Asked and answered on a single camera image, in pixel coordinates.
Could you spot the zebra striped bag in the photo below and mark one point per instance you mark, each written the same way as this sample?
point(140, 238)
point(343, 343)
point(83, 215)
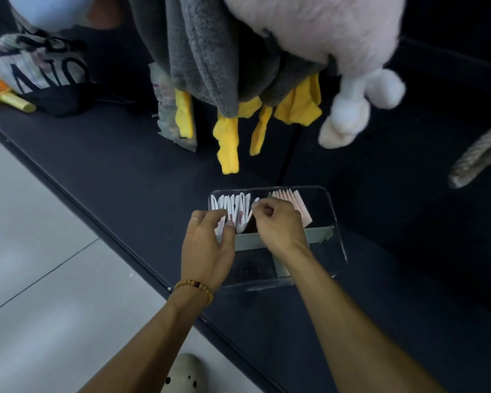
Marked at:
point(41, 65)

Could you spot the cream left clog shoe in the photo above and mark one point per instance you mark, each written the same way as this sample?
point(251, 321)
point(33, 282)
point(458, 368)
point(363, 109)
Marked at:
point(184, 372)

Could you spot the person's left forearm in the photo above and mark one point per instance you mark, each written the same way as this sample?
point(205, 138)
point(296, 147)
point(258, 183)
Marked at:
point(147, 347)

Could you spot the dark blue sofa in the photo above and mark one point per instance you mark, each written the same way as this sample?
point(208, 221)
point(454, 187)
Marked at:
point(106, 159)

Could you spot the pink plush toy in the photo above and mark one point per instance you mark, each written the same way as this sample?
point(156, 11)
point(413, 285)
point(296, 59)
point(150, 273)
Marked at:
point(319, 28)

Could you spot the person's right hand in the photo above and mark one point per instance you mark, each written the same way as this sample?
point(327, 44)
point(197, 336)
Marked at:
point(282, 229)

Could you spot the blue plush toy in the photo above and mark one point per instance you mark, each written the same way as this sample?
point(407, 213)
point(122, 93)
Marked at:
point(49, 8)

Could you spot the person's right forearm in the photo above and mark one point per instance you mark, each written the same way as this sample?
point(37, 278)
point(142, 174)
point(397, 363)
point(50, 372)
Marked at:
point(360, 339)

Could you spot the grey plush toy yellow feet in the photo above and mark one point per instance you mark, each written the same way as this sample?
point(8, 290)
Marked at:
point(204, 44)

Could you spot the person's left hand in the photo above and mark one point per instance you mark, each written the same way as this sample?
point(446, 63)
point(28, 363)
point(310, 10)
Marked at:
point(204, 257)

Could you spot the stack of polka dot bags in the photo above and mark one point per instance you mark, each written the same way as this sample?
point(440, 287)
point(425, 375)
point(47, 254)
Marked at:
point(303, 208)

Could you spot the clear plastic organizer box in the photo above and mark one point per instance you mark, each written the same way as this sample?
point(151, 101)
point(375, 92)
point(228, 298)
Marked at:
point(323, 249)

